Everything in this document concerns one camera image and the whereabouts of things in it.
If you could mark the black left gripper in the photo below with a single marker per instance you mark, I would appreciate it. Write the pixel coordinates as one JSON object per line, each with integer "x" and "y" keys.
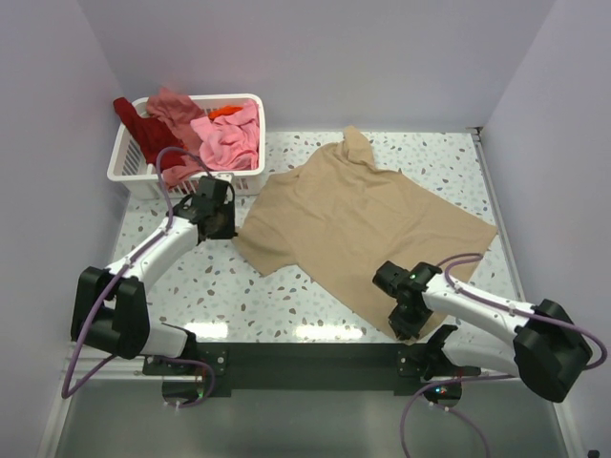
{"x": 229, "y": 231}

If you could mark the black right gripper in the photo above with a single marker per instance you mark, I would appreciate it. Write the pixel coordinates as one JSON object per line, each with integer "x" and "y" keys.
{"x": 404, "y": 329}

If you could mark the beige t shirt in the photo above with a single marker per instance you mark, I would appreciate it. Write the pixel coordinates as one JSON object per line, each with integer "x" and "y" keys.
{"x": 339, "y": 218}

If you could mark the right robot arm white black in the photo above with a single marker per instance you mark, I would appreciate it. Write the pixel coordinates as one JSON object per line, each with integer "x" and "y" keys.
{"x": 460, "y": 330}

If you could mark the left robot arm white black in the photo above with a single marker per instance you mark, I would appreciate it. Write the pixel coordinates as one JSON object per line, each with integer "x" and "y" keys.
{"x": 111, "y": 312}

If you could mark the pink t shirt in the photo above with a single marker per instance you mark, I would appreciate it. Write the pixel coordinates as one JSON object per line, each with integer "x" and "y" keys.
{"x": 230, "y": 143}

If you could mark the white plastic laundry basket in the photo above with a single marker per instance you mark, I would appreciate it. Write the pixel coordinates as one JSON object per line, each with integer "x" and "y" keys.
{"x": 128, "y": 165}

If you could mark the dark red t shirt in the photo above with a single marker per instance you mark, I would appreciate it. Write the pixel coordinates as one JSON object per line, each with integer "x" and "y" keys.
{"x": 151, "y": 134}

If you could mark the orange t shirt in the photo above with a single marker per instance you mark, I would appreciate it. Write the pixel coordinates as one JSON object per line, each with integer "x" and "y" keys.
{"x": 224, "y": 111}

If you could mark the dusty rose t shirt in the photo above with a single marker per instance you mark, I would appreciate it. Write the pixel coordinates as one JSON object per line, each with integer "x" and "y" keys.
{"x": 176, "y": 111}

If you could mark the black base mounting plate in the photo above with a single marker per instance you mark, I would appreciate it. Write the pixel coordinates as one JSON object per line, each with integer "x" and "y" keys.
{"x": 393, "y": 367}

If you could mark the aluminium frame rail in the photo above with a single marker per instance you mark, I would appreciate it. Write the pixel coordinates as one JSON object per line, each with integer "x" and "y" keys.
{"x": 476, "y": 135}

